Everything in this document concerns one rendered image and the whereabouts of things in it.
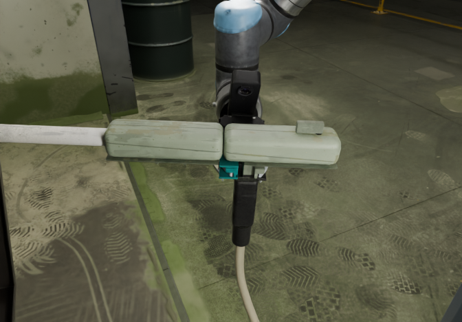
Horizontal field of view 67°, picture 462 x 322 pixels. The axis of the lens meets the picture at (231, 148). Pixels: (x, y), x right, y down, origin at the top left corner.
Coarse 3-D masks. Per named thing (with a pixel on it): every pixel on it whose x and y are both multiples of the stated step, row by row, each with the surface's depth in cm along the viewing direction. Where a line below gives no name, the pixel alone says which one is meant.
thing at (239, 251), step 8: (240, 248) 58; (240, 256) 59; (240, 264) 60; (240, 272) 61; (240, 280) 62; (240, 288) 63; (248, 296) 65; (248, 304) 65; (248, 312) 66; (256, 320) 67
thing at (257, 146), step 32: (0, 128) 46; (32, 128) 46; (64, 128) 46; (96, 128) 47; (128, 128) 45; (160, 128) 46; (192, 128) 46; (256, 128) 47; (288, 128) 47; (320, 128) 46; (128, 160) 46; (160, 160) 46; (192, 160) 47; (256, 160) 46; (288, 160) 46; (320, 160) 46; (256, 192) 51
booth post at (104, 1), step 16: (96, 0) 193; (112, 0) 197; (96, 16) 197; (112, 16) 201; (96, 32) 201; (112, 32) 205; (112, 48) 209; (128, 48) 213; (112, 64) 214; (128, 64) 218; (112, 80) 218; (128, 80) 223; (112, 96) 223; (128, 96) 228; (112, 112) 228; (128, 112) 233
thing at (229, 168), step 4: (220, 160) 48; (224, 160) 48; (228, 160) 48; (220, 164) 47; (224, 164) 47; (228, 164) 47; (232, 164) 47; (236, 164) 47; (220, 168) 49; (228, 168) 47; (232, 168) 47; (236, 168) 48; (220, 172) 49; (224, 172) 49; (228, 172) 47; (232, 172) 47; (236, 172) 48; (220, 176) 48; (224, 176) 48; (228, 176) 48; (232, 176) 48; (236, 176) 48
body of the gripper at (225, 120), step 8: (224, 104) 64; (224, 112) 65; (232, 112) 59; (240, 112) 59; (248, 112) 60; (256, 112) 65; (224, 120) 57; (232, 120) 57; (240, 120) 57; (248, 120) 58; (256, 120) 58; (264, 120) 59
